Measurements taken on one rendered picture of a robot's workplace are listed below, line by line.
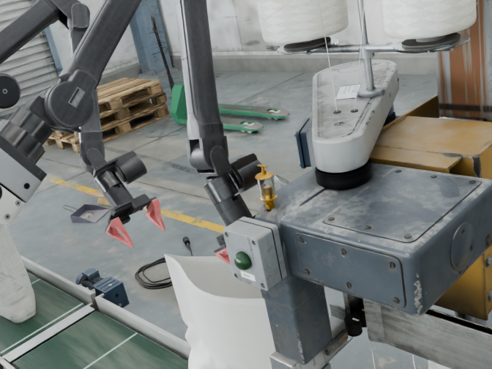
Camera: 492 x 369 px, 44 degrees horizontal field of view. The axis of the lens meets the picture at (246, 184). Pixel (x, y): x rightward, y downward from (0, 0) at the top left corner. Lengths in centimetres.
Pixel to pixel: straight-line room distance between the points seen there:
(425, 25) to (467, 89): 28
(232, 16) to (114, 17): 738
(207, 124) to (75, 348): 154
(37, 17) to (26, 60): 721
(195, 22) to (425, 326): 69
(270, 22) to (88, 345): 171
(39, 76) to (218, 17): 262
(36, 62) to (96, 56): 785
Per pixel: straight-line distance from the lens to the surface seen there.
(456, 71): 122
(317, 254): 87
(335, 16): 113
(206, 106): 119
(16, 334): 280
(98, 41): 111
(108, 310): 269
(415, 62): 683
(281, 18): 111
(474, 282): 113
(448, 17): 97
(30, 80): 890
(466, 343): 103
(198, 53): 120
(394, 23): 99
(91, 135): 156
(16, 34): 167
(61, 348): 258
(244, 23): 836
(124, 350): 242
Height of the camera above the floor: 173
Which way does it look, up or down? 22 degrees down
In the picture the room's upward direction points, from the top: 12 degrees counter-clockwise
